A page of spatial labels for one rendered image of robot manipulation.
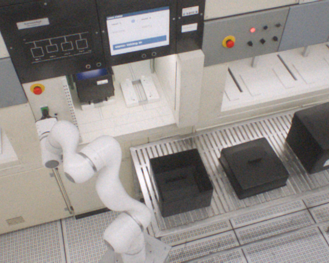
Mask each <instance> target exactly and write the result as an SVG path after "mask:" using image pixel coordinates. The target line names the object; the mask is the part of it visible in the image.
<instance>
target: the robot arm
mask: <svg viewBox="0 0 329 263"><path fill-rule="evenodd" d="M42 114H43V116H42V117H41V118H40V119H39V120H37V121H35V123H36V128H37V133H38V137H39V140H40V142H39V144H40V148H41V158H42V165H43V166H44V167H45V168H47V169H54V168H57V167H59V166H60V165H61V163H62V160H63V170H64V174H65V176H66V178H67V179H68V180H69V181H71V182H73V183H76V184H80V183H84V182H86V181H87V180H89V179H90V178H91V177H92V176H93V175H94V174H96V173H97V172H98V171H99V173H98V176H97V180H96V183H95V188H96V190H97V193H98V195H99V197H100V199H101V200H102V202H103V203H104V205H105V206H106V207H107V208H108V209H111V210H113V211H123V212H122V213H121V214H119V216H117V218H116V219H115V220H114V221H113V222H112V223H111V224H109V225H108V227H107V228H106V229H105V232H104V234H103V241H104V243H105V245H106V246H107V247H108V248H109V249H110V250H112V251H114V252H116V253H115V263H152V262H153V259H154V255H153V251H152V249H151V247H150V246H149V245H148V244H147V242H145V238H144V234H143V231H144V229H145V228H146V227H148V225H149V224H150V223H151V221H152V213H151V210H150V209H149V208H148V207H147V206H146V205H144V204H143V203H142V202H140V201H138V200H135V199H133V198H131V197H130V196H129V195H128V194H127V193H126V191H125V189H124V187H123V186H122V184H121V182H120V180H119V169H120V163H121V156H122V155H121V147H120V145H119V143H118V141H117V140H116V139H115V138H113V136H110V135H101V136H99V137H98V138H97V139H95V140H93V141H92V142H91V143H89V144H88V145H86V146H85V147H84V148H83V149H81V150H80V151H79V152H78V153H77V150H78V144H79V131H78V129H77V127H76V126H75V125H74V124H73V123H72V122H70V121H67V120H60V121H57V120H58V118H57V117H51V116H50V115H49V112H48V111H47V110H46V109H45V110H43V112H42ZM46 118H47V119H46Z"/></svg>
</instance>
